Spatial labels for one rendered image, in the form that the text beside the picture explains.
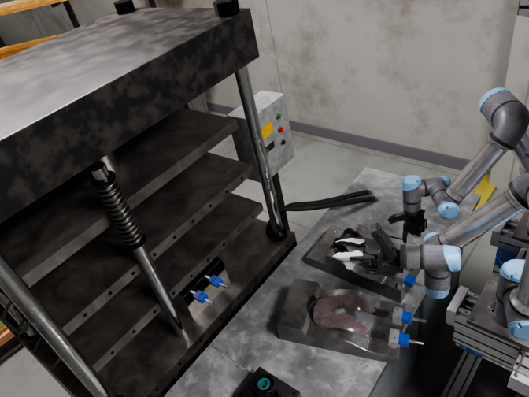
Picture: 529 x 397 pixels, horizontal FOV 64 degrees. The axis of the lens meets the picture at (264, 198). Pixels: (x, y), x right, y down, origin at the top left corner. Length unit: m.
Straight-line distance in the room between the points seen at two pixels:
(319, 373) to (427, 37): 2.75
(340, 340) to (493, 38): 2.53
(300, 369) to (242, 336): 0.31
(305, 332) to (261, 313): 0.29
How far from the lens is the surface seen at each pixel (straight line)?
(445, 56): 3.78
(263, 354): 1.96
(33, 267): 1.62
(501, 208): 1.39
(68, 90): 1.49
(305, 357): 1.92
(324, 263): 2.14
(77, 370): 1.79
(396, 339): 1.85
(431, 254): 1.33
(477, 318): 1.75
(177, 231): 1.88
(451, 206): 1.80
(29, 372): 3.60
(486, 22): 3.61
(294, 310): 1.92
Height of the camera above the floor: 2.43
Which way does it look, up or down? 37 degrees down
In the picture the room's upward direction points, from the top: 14 degrees counter-clockwise
